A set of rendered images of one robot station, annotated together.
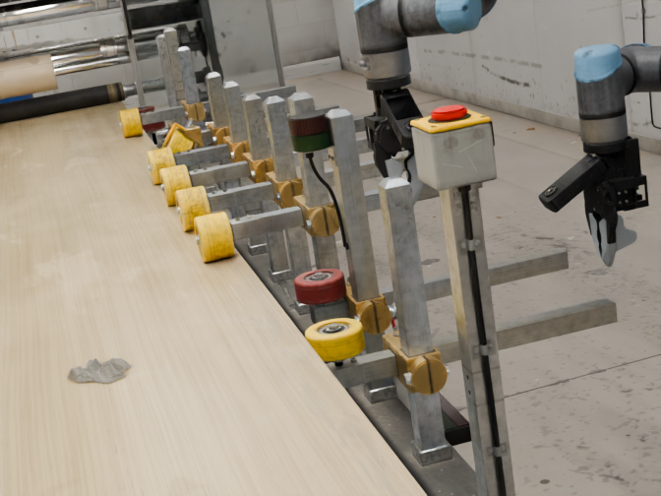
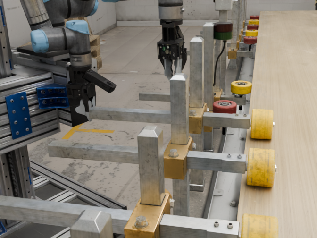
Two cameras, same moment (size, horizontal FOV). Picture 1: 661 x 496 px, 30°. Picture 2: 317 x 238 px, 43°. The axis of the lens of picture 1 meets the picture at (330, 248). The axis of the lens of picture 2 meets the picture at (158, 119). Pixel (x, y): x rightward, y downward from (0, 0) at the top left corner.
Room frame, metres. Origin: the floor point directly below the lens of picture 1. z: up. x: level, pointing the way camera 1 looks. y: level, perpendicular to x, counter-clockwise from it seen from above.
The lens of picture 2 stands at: (3.10, 0.41, 1.36)
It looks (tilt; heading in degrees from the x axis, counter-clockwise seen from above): 21 degrees down; 207
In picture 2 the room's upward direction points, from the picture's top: 2 degrees counter-clockwise
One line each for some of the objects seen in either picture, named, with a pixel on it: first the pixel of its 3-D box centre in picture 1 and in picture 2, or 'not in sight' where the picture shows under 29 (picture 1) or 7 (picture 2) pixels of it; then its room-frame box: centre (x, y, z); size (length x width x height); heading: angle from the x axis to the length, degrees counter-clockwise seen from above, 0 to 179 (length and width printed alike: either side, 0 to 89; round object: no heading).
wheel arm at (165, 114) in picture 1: (212, 104); not in sight; (3.59, 0.27, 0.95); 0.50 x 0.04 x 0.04; 102
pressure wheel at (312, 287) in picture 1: (324, 307); (224, 118); (1.85, 0.03, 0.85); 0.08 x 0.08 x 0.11
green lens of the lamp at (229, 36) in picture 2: (311, 140); (223, 34); (1.81, 0.00, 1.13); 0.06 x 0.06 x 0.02
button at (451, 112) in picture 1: (449, 116); not in sight; (1.33, -0.15, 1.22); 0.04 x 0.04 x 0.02
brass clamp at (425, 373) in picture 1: (414, 361); (215, 97); (1.60, -0.09, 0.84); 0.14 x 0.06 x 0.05; 12
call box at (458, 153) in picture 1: (453, 152); (223, 2); (1.33, -0.15, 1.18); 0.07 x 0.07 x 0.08; 12
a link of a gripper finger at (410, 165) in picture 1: (410, 177); (167, 72); (1.93, -0.15, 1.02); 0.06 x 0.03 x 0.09; 12
